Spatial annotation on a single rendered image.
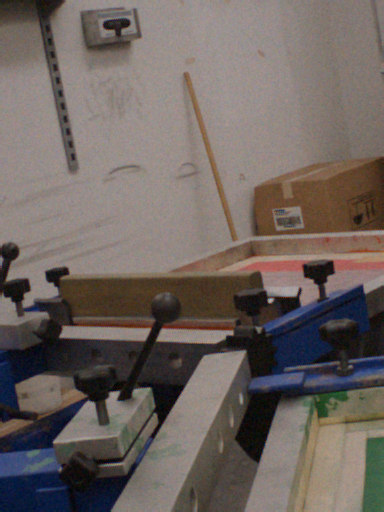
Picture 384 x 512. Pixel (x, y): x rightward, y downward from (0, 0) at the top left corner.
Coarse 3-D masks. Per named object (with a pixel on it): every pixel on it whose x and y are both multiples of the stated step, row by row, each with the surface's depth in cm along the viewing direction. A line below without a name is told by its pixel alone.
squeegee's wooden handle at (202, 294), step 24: (72, 288) 178; (96, 288) 174; (120, 288) 171; (144, 288) 167; (168, 288) 164; (192, 288) 161; (216, 288) 158; (240, 288) 155; (72, 312) 180; (96, 312) 176; (120, 312) 172; (144, 312) 169; (192, 312) 162; (216, 312) 159
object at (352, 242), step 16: (240, 240) 229; (256, 240) 226; (272, 240) 223; (288, 240) 220; (304, 240) 218; (320, 240) 215; (336, 240) 213; (352, 240) 210; (368, 240) 208; (208, 256) 217; (224, 256) 220; (240, 256) 224; (256, 256) 227; (160, 272) 208; (368, 288) 162; (368, 304) 160; (176, 384) 143
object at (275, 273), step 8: (256, 264) 218; (264, 264) 216; (272, 264) 214; (280, 264) 213; (288, 264) 211; (296, 264) 210; (264, 272) 208; (272, 272) 206; (280, 272) 205; (288, 272) 203; (296, 272) 202; (264, 280) 200; (272, 280) 199; (280, 280) 197; (288, 280) 196
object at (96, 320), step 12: (96, 324) 175; (108, 324) 173; (120, 324) 171; (132, 324) 169; (144, 324) 167; (168, 324) 164; (180, 324) 162; (192, 324) 161; (204, 324) 159; (216, 324) 158; (228, 324) 156; (240, 324) 156
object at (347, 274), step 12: (336, 264) 203; (348, 264) 201; (360, 264) 199; (372, 264) 197; (336, 276) 192; (348, 276) 190; (360, 276) 188; (372, 276) 187; (312, 288) 186; (336, 288) 182; (300, 300) 178; (312, 300) 177
